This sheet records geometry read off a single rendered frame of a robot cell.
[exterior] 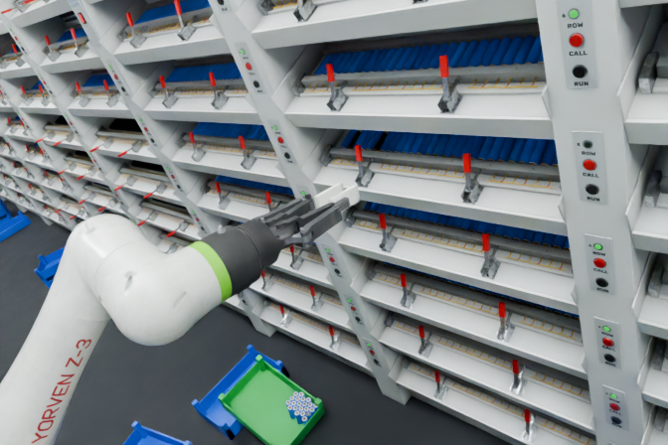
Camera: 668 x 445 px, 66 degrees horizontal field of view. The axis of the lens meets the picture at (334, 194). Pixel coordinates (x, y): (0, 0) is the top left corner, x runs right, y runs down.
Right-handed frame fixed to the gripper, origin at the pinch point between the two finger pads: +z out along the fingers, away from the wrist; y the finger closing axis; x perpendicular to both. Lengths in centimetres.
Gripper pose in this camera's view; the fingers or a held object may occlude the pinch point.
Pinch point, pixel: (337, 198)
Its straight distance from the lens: 88.9
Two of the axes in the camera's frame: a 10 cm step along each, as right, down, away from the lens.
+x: -1.9, -9.2, -3.6
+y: 7.1, 1.2, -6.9
